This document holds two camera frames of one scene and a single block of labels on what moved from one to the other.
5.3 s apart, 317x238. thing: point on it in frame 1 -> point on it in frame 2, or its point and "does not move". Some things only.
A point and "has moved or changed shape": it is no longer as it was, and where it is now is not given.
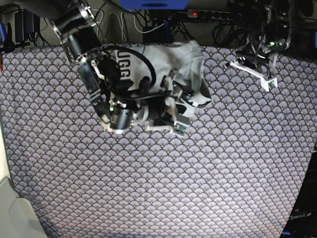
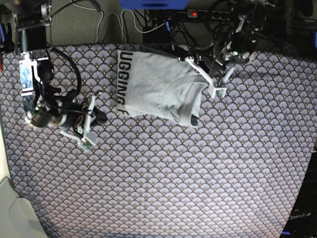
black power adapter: (157, 36) does not move
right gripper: (252, 57) -> (213, 60)
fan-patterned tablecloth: (237, 172) does not move
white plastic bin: (18, 217) does not move
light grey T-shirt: (145, 66) has moved or changed shape
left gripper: (160, 108) -> (81, 115)
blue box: (156, 5) does not move
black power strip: (220, 15) does not move
